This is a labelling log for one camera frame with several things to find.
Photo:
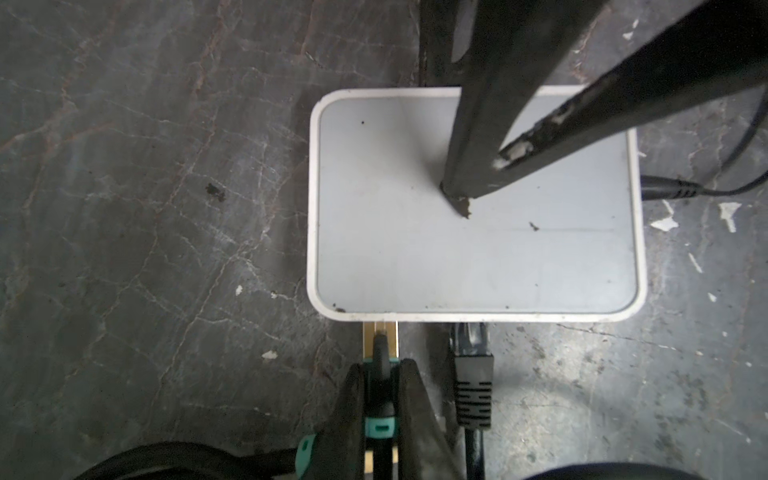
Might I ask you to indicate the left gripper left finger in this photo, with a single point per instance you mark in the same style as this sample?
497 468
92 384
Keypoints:
339 450

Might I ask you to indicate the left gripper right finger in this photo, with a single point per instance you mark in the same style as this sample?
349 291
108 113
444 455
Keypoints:
423 450

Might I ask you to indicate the white network switch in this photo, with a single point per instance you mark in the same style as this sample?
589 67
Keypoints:
565 244

